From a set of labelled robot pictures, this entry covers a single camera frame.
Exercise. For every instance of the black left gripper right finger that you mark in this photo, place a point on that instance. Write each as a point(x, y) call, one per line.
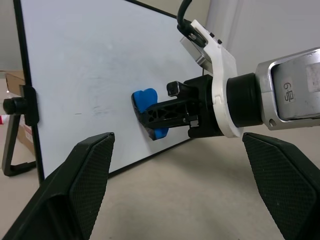
point(282, 175)

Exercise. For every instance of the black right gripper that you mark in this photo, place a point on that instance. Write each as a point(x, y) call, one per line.
point(203, 110)

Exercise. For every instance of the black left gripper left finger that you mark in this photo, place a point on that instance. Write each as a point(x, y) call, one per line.
point(62, 190)

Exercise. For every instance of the blue whiteboard eraser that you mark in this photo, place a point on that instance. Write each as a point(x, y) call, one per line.
point(146, 97)

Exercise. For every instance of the black-framed whiteboard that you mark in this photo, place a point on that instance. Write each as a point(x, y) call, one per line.
point(87, 62)

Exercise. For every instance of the brown cardboard box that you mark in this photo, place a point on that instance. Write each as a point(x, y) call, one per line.
point(15, 80)

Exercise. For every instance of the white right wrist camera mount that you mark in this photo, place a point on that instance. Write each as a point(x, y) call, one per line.
point(222, 65)

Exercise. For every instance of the black whiteboard stand bracket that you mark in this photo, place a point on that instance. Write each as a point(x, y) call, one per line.
point(31, 105)

